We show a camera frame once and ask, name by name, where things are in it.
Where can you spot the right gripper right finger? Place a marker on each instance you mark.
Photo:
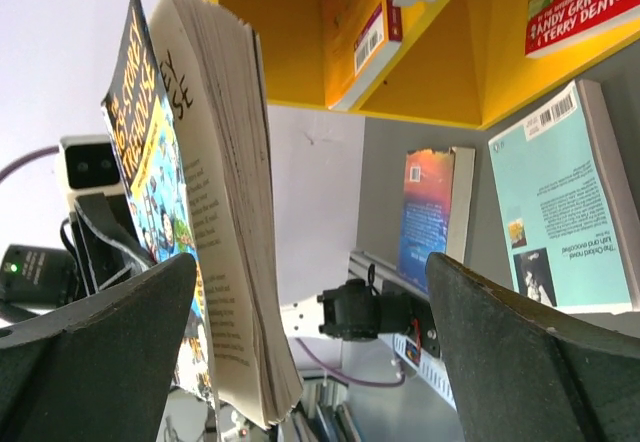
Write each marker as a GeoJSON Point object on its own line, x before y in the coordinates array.
{"type": "Point", "coordinates": [523, 371]}

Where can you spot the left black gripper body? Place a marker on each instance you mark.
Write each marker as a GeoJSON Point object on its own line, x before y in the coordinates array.
{"type": "Point", "coordinates": [38, 277]}

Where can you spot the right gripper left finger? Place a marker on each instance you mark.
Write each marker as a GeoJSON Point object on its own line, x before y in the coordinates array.
{"type": "Point", "coordinates": [98, 369]}

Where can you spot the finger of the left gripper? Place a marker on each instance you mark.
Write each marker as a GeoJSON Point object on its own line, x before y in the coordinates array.
{"type": "Point", "coordinates": [106, 244]}

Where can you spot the black cover book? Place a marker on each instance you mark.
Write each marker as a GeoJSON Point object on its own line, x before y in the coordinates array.
{"type": "Point", "coordinates": [187, 117]}

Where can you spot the light teal cover book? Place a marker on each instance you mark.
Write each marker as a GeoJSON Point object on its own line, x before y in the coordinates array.
{"type": "Point", "coordinates": [570, 223]}

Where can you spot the blue sunset cover book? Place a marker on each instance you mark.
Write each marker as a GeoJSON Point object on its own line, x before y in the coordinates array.
{"type": "Point", "coordinates": [437, 193]}

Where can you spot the orange Roald Dahl book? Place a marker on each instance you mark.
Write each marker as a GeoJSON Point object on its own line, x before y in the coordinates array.
{"type": "Point", "coordinates": [360, 37]}

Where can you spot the red treehouse book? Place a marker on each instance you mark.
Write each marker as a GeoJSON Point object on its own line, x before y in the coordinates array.
{"type": "Point", "coordinates": [554, 25]}

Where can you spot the yellow wooden shelf box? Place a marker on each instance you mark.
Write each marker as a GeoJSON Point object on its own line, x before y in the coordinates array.
{"type": "Point", "coordinates": [461, 63]}

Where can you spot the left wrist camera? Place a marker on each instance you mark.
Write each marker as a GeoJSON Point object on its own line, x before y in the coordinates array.
{"type": "Point", "coordinates": [86, 164]}

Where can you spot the aluminium mounting rail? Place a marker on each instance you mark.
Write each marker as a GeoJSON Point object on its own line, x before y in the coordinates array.
{"type": "Point", "coordinates": [407, 324]}

